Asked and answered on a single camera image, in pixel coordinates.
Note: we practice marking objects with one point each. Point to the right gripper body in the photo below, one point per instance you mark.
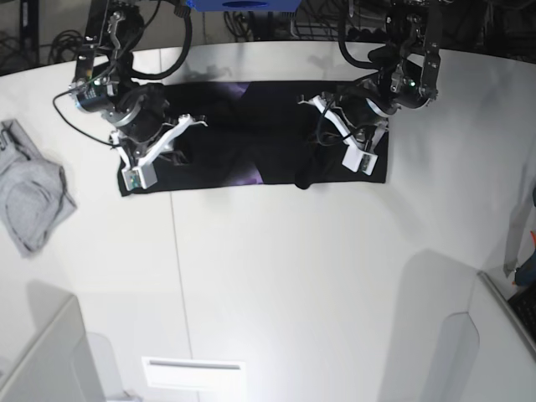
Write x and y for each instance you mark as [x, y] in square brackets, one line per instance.
[140, 113]

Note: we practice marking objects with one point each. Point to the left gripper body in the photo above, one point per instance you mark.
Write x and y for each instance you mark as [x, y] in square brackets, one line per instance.
[362, 105]

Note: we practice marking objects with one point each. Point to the black T-shirt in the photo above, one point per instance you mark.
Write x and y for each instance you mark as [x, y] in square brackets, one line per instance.
[257, 133]

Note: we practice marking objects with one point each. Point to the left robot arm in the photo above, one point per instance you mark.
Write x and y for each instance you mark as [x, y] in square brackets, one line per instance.
[403, 72]

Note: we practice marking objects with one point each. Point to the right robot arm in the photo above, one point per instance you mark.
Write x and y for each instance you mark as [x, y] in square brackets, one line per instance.
[106, 81]

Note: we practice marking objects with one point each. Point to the grey T-shirt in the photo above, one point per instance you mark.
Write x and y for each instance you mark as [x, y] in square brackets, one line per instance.
[34, 191]

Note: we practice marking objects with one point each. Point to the blue box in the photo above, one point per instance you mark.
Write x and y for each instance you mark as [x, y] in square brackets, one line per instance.
[244, 5]

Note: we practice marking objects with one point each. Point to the black keyboard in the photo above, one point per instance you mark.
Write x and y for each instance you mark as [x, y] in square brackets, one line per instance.
[523, 305]

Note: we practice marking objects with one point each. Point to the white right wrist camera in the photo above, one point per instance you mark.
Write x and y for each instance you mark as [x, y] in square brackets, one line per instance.
[139, 171]

